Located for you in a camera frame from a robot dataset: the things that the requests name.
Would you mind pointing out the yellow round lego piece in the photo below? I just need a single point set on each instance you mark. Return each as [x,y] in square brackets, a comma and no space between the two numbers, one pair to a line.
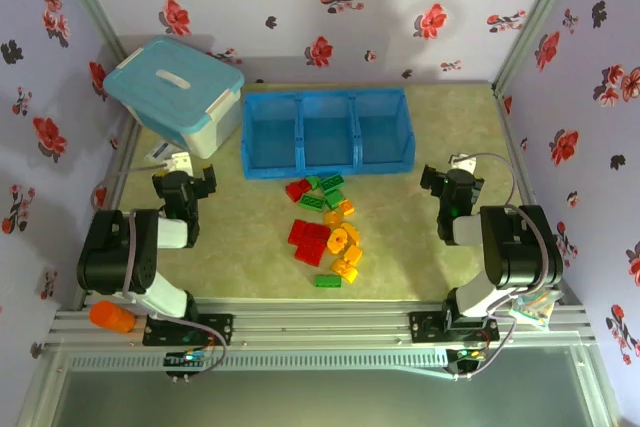
[337,241]

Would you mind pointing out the white paper packet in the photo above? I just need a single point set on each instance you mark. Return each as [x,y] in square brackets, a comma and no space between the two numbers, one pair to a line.
[160,151]

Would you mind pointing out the orange plastic cylinder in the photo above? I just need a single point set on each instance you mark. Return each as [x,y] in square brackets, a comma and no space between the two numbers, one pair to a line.
[112,317]

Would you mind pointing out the clear plastic bag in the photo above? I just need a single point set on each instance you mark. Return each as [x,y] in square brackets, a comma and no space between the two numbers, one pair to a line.
[532,309]

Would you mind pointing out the green lego brick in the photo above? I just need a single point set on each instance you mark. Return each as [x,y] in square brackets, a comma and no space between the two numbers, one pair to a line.
[328,281]
[332,182]
[311,202]
[313,181]
[334,200]

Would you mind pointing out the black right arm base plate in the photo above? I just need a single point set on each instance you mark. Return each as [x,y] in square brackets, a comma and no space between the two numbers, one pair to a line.
[425,327]

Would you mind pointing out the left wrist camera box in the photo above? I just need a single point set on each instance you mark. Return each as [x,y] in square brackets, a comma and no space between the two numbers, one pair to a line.
[177,162]

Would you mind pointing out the blue lidded storage box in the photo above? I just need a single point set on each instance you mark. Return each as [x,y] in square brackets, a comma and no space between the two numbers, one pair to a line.
[170,92]

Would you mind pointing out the yellow lego brick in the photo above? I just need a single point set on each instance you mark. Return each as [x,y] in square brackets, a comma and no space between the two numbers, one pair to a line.
[347,206]
[351,230]
[333,218]
[354,254]
[345,270]

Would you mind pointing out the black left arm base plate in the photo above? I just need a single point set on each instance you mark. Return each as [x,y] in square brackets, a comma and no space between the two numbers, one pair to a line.
[215,329]

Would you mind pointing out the aluminium frame rail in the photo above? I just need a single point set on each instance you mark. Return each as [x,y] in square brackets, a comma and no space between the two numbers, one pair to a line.
[320,322]

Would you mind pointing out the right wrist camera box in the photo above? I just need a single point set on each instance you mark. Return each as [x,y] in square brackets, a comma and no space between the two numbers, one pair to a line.
[462,162]

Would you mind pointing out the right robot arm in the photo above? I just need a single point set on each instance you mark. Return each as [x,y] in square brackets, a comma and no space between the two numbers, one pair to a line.
[520,247]

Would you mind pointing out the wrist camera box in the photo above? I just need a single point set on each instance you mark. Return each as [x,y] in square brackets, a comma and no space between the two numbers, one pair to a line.
[177,162]
[462,162]

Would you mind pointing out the red lego brick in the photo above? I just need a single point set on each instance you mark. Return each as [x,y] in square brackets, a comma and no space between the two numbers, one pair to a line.
[310,251]
[298,231]
[297,189]
[318,231]

